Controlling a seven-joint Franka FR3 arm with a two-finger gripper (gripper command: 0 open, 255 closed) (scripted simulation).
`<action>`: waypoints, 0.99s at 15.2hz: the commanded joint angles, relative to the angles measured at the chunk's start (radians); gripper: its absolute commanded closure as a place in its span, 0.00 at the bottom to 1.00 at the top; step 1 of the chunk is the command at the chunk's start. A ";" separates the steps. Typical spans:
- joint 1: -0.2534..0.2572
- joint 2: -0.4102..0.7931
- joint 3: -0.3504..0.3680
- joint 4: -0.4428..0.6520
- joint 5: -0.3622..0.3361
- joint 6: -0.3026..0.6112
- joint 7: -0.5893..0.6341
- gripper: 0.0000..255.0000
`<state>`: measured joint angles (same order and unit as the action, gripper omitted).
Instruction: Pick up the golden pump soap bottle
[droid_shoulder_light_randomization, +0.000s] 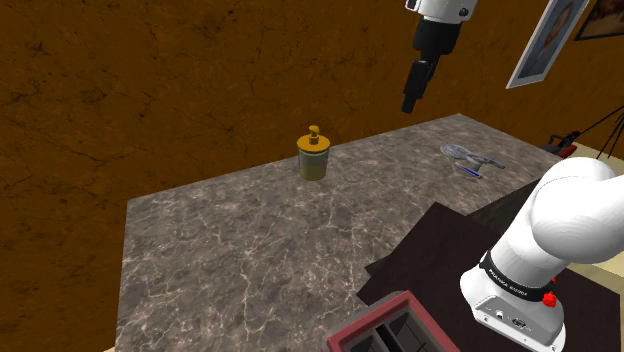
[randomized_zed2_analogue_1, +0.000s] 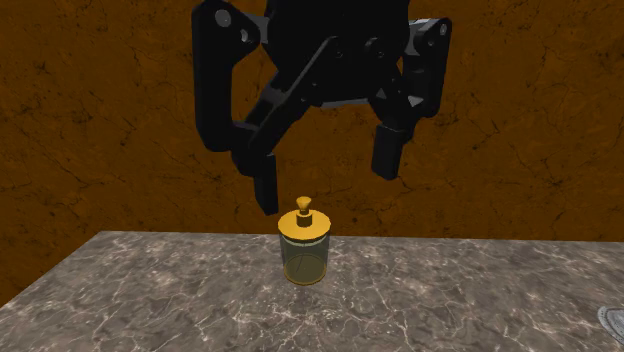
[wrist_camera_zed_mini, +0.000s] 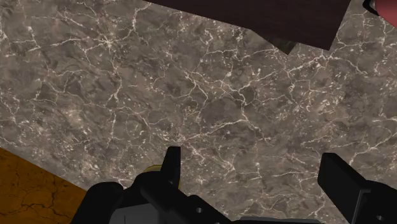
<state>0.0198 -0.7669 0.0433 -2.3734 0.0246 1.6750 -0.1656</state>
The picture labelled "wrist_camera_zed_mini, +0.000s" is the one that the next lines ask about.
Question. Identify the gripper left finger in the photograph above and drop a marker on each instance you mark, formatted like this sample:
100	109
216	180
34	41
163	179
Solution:
161	192

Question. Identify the yellow round thing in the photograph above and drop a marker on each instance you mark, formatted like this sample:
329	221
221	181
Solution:
155	168

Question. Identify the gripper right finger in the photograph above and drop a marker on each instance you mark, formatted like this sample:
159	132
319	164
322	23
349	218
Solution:
347	186

